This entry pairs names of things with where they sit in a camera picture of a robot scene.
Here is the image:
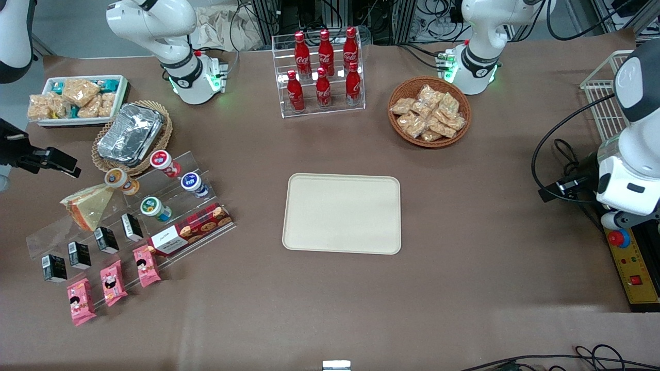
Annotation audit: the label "beige rectangular tray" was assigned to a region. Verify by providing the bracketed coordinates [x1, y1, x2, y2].
[282, 173, 402, 255]

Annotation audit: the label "red cola bottle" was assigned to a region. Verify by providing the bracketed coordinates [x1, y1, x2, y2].
[294, 31, 312, 79]
[345, 62, 363, 106]
[318, 29, 336, 77]
[316, 67, 333, 109]
[343, 27, 360, 73]
[287, 70, 305, 113]

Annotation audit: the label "orange lid yogurt cup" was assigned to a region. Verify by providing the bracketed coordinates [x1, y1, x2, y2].
[105, 168, 140, 196]

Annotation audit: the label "clear acrylic tiered stand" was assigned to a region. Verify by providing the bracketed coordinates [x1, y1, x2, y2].
[26, 150, 238, 310]

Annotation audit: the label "green lid yogurt cup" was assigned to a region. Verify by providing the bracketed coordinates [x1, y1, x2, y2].
[140, 196, 173, 223]

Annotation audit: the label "black floor cables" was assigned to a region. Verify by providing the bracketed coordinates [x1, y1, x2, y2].
[458, 344, 660, 371]

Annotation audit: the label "triangle sandwich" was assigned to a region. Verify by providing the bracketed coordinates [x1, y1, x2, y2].
[60, 184, 116, 232]

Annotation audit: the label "white rectangular snack bin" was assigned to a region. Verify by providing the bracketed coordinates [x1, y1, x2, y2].
[35, 75, 129, 128]

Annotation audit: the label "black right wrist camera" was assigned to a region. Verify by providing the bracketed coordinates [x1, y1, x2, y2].
[0, 119, 32, 166]

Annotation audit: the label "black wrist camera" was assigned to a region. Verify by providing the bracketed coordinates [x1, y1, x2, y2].
[0, 119, 32, 166]
[538, 174, 599, 203]

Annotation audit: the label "clear acrylic bottle rack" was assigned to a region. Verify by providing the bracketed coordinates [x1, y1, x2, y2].
[272, 32, 366, 119]

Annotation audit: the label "red tartan cookie box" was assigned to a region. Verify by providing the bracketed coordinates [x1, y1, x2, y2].
[148, 203, 235, 257]

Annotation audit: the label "small black drink carton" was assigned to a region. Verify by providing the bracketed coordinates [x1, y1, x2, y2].
[94, 227, 120, 255]
[41, 254, 68, 283]
[68, 241, 92, 270]
[121, 213, 144, 243]

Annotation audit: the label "crumpled beige cloth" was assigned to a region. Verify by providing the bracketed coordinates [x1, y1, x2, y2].
[192, 4, 265, 52]

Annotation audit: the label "red lid yogurt cup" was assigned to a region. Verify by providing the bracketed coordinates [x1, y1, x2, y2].
[150, 150, 183, 179]

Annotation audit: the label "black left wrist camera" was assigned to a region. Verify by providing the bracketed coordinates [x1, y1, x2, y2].
[538, 174, 599, 203]

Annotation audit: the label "white wire rack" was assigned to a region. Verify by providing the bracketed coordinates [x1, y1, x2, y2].
[580, 50, 635, 143]

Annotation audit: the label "oval light wicker basket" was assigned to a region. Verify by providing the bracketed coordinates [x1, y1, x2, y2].
[92, 100, 174, 177]

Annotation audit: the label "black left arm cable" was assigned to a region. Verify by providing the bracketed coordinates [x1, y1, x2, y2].
[531, 93, 617, 205]

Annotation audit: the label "pink snack packet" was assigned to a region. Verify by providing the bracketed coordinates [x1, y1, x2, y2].
[133, 245, 162, 289]
[100, 260, 128, 308]
[67, 278, 97, 327]

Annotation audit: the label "round brown wicker basket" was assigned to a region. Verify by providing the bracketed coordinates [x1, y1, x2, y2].
[387, 76, 472, 149]

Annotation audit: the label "yellow emergency stop box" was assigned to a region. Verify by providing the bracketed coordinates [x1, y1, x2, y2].
[603, 226, 660, 313]

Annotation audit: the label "blue lid yogurt cup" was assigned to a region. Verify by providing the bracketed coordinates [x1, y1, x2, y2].
[180, 172, 210, 199]

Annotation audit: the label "aluminium frame with cables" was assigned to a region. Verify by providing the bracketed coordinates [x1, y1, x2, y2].
[251, 0, 467, 46]

